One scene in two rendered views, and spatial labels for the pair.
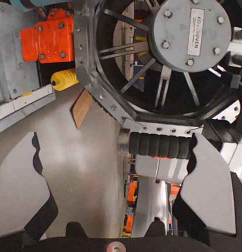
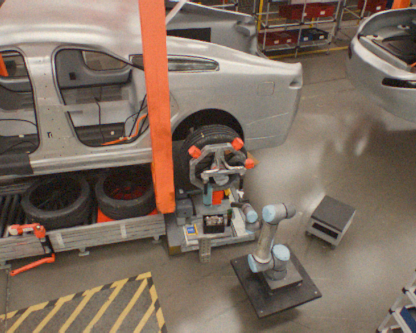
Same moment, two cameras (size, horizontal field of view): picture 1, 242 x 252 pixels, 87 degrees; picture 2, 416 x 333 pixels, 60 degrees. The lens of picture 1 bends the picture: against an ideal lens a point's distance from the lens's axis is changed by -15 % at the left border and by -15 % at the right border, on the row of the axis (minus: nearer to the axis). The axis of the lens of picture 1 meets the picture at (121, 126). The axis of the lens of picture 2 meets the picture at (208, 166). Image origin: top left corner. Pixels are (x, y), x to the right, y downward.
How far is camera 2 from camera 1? 326 cm
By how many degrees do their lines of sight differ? 32
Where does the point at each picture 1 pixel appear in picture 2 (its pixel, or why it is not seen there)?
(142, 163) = (273, 144)
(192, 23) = (220, 180)
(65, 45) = (218, 193)
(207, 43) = (224, 178)
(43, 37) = (215, 198)
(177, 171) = (280, 124)
